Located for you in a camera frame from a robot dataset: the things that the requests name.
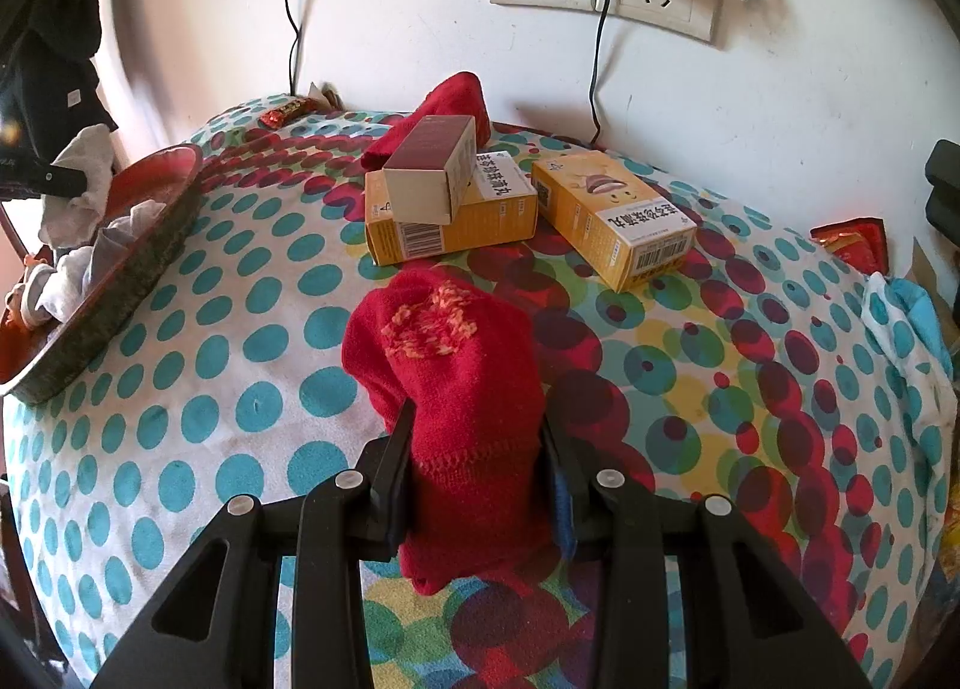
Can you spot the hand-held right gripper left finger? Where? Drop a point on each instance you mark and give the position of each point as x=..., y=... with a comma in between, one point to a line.
x=390, y=479

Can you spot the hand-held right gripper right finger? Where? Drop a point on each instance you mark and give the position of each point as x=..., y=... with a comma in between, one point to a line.
x=564, y=516

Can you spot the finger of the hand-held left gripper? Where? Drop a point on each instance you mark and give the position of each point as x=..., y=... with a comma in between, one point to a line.
x=60, y=180

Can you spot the red sock with orange print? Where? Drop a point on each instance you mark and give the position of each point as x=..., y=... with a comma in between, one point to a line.
x=450, y=396

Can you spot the round red tray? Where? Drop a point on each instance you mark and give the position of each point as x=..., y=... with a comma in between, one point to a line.
x=135, y=284

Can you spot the plain yellow box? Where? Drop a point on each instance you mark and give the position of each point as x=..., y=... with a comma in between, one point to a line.
x=480, y=224

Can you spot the yellow box with cartoon print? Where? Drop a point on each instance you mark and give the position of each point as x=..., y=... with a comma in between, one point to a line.
x=600, y=224

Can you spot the maroon box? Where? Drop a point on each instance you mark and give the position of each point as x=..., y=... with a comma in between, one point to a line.
x=431, y=149

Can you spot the plain red sock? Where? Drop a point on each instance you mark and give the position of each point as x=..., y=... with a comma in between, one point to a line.
x=450, y=96

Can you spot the black hanging clothing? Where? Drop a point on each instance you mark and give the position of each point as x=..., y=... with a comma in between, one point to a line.
x=52, y=44

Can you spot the red candy wrapper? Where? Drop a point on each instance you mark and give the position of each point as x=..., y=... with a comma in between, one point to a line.
x=289, y=111

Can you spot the small tan paper scrap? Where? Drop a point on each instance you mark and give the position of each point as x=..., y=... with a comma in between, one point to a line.
x=322, y=96

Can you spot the white and blue cloth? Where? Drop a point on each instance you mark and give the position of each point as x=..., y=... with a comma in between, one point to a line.
x=900, y=329

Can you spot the red snack packet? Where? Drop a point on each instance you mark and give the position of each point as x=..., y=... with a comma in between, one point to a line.
x=855, y=246

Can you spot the cardboard piece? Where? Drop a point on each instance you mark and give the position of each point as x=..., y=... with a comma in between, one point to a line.
x=921, y=261

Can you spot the black clamp mount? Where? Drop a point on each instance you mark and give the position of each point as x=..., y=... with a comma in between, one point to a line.
x=946, y=194

